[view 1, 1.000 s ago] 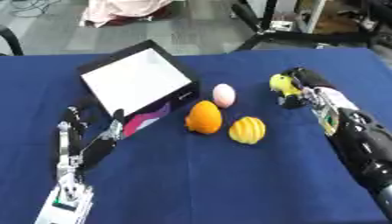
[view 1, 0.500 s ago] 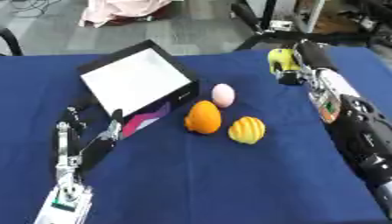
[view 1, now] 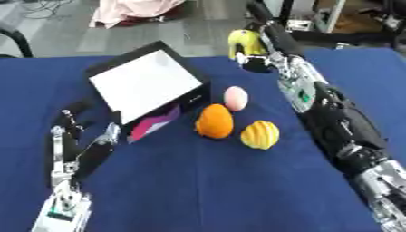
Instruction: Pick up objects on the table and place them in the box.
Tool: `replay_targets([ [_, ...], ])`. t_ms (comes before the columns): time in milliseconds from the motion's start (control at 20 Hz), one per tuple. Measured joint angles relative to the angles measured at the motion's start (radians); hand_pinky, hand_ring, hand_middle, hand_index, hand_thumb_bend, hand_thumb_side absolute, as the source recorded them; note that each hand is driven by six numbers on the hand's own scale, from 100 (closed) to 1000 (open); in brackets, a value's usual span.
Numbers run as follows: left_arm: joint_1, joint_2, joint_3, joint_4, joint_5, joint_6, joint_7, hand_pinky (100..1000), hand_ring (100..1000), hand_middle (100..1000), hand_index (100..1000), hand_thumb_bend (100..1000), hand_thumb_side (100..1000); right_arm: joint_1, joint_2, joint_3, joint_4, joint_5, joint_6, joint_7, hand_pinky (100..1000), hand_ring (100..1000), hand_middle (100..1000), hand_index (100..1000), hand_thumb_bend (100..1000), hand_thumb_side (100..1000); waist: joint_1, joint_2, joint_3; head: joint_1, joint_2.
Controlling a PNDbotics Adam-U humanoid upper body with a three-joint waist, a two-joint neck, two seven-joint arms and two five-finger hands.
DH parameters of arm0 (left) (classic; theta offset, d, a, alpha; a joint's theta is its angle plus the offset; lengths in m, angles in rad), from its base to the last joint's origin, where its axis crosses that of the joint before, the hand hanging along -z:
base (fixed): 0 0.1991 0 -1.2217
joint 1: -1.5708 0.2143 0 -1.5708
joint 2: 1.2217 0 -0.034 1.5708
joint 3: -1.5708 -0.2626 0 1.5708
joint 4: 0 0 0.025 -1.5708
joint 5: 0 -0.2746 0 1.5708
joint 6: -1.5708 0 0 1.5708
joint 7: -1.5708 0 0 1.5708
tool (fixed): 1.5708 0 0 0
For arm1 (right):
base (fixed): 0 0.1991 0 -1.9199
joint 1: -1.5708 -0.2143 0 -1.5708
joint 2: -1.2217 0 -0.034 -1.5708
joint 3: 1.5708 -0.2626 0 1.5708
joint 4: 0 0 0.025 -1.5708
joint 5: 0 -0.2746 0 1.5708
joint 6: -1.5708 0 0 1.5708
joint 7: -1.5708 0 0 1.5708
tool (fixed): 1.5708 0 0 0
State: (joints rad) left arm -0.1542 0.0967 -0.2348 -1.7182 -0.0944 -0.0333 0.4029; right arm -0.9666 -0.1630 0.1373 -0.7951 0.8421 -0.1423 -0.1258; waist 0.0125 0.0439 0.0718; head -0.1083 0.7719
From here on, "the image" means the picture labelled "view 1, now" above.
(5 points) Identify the pink and purple packet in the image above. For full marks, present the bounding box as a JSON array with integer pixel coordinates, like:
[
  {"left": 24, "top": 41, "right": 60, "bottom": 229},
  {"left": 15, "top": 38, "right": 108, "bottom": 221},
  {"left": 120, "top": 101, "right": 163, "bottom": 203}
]
[{"left": 128, "top": 105, "right": 183, "bottom": 143}]

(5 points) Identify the black floor bar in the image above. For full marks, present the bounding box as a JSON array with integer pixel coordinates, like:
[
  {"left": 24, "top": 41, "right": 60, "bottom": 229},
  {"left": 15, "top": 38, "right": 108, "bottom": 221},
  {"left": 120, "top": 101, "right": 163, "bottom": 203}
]
[{"left": 288, "top": 29, "right": 406, "bottom": 47}]

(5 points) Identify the white metal frame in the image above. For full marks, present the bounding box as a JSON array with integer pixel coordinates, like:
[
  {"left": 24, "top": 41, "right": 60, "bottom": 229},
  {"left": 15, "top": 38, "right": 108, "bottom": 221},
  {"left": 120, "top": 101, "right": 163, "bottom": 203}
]
[{"left": 309, "top": 0, "right": 349, "bottom": 34}]

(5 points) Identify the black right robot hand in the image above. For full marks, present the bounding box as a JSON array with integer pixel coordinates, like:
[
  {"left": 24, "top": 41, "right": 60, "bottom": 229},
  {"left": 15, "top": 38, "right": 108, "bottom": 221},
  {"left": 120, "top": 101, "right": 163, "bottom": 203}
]
[{"left": 235, "top": 0, "right": 308, "bottom": 74}]

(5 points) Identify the pink cloth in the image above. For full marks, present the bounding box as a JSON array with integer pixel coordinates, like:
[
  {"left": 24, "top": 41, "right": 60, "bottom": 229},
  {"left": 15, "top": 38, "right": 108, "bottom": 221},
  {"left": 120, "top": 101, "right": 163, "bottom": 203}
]
[{"left": 87, "top": 0, "right": 188, "bottom": 30}]

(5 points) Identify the yellow toy banana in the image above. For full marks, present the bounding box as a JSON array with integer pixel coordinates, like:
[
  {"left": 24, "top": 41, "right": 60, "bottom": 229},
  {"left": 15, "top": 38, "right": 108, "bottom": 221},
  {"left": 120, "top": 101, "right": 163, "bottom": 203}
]
[{"left": 227, "top": 28, "right": 270, "bottom": 61}]

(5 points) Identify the orange toy fruit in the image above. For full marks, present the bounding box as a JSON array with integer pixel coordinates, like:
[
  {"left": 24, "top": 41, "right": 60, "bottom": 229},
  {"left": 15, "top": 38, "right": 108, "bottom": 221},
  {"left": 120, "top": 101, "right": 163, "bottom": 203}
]
[{"left": 193, "top": 102, "right": 237, "bottom": 140}]

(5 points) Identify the black box with white inside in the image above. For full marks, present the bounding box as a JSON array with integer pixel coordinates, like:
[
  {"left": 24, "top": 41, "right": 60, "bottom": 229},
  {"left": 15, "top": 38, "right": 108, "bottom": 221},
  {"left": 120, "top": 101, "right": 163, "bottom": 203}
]
[{"left": 83, "top": 40, "right": 215, "bottom": 145}]

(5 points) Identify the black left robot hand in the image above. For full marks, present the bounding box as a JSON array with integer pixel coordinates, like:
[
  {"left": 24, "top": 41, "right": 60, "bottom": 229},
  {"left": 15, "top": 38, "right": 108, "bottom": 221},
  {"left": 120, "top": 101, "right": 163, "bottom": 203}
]
[{"left": 45, "top": 99, "right": 124, "bottom": 190}]

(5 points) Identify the yellow ridged toy fruit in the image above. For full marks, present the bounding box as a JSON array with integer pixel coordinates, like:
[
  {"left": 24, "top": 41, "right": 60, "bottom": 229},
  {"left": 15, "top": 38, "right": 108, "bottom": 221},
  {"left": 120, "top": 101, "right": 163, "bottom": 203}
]
[{"left": 239, "top": 120, "right": 283, "bottom": 151}]

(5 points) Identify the pink toy egg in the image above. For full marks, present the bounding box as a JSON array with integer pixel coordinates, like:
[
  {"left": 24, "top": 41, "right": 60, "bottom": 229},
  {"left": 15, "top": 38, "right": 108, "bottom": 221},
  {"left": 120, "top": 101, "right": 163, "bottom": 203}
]
[{"left": 222, "top": 85, "right": 251, "bottom": 112}]

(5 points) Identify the black chair leg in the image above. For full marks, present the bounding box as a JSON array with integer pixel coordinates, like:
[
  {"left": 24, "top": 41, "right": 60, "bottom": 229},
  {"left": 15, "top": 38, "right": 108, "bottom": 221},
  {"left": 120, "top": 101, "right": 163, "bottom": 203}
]
[{"left": 0, "top": 28, "right": 35, "bottom": 59}]

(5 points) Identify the black cable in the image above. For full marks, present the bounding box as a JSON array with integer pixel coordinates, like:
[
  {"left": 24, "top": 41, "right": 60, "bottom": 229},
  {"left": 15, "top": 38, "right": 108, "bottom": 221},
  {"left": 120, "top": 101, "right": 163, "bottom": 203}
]
[{"left": 19, "top": 0, "right": 76, "bottom": 20}]

